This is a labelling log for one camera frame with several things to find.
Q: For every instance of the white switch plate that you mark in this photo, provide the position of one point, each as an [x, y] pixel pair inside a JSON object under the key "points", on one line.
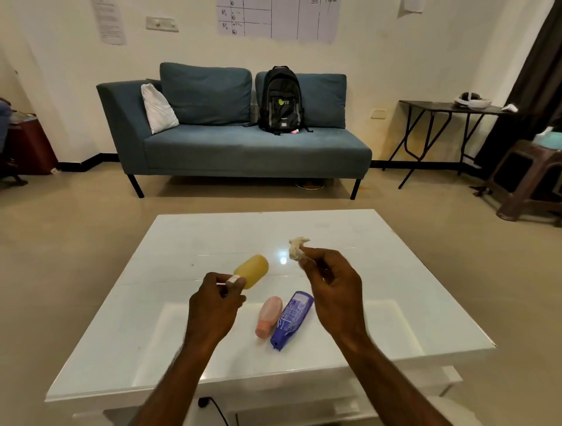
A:
{"points": [[162, 24]]}

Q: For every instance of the blue sofa cushion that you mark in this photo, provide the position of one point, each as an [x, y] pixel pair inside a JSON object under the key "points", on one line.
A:
{"points": [[206, 93], [322, 100]]}

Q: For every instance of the person's left forearm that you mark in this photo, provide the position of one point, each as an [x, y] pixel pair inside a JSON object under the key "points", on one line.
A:
{"points": [[175, 386]]}

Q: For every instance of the teal tissue box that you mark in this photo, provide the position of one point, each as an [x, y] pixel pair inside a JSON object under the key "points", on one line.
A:
{"points": [[549, 139]]}

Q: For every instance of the white tissue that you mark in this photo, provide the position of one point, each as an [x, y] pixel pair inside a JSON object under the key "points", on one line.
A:
{"points": [[297, 249]]}

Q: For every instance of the printed wall paper sheet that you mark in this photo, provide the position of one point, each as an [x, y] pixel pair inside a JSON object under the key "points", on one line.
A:
{"points": [[109, 22]]}

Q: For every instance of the person's right thumb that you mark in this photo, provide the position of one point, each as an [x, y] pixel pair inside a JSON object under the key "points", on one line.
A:
{"points": [[308, 271]]}

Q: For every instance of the dark curtain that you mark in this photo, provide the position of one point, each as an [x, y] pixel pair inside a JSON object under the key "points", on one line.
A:
{"points": [[538, 79]]}

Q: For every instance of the person's left hand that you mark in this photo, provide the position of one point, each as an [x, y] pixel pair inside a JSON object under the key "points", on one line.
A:
{"points": [[210, 311]]}

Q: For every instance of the black backpack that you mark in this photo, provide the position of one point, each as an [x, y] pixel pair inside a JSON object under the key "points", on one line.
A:
{"points": [[281, 103]]}

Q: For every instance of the white wall chart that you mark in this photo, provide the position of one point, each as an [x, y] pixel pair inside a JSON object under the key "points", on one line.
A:
{"points": [[281, 19]]}

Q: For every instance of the white wall socket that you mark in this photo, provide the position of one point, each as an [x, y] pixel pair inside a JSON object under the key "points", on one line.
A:
{"points": [[379, 113]]}

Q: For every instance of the brown plastic stool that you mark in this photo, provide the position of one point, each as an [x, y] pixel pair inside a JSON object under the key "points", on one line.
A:
{"points": [[524, 175]]}

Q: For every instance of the red-brown cabinet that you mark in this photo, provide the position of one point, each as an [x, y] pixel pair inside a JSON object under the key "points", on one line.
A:
{"points": [[33, 147]]}

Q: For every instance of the white headset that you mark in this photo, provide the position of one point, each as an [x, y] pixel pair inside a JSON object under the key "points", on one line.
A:
{"points": [[472, 102]]}

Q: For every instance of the yellow plastic bottle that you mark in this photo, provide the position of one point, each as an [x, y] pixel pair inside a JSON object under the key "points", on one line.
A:
{"points": [[253, 268]]}

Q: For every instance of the blue fabric sofa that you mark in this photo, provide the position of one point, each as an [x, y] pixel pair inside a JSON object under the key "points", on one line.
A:
{"points": [[246, 151]]}

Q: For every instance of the black folding table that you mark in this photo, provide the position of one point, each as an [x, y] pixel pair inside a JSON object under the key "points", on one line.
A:
{"points": [[443, 108]]}

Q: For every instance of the person's right hand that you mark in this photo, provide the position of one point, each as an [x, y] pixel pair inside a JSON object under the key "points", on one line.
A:
{"points": [[340, 298]]}

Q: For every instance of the blue plastic bottle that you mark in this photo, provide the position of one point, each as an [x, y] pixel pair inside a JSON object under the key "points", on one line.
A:
{"points": [[290, 319]]}

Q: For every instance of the pink plastic bottle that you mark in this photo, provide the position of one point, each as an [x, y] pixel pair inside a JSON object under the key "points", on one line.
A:
{"points": [[268, 317]]}

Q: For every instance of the white pillow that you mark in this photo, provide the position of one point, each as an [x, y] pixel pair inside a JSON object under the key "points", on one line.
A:
{"points": [[159, 109]]}

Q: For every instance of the small white wall paper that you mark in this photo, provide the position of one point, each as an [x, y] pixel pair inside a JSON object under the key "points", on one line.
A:
{"points": [[412, 6]]}

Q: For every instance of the person's left fingers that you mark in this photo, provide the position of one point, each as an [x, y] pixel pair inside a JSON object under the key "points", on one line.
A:
{"points": [[228, 284]]}

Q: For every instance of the person's right forearm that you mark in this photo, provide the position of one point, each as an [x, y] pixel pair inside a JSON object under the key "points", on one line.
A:
{"points": [[386, 382]]}

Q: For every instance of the slippers under sofa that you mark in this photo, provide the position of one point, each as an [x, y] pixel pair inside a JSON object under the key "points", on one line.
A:
{"points": [[310, 184]]}

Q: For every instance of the white coffee table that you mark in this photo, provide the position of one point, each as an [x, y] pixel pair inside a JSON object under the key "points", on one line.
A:
{"points": [[184, 263]]}

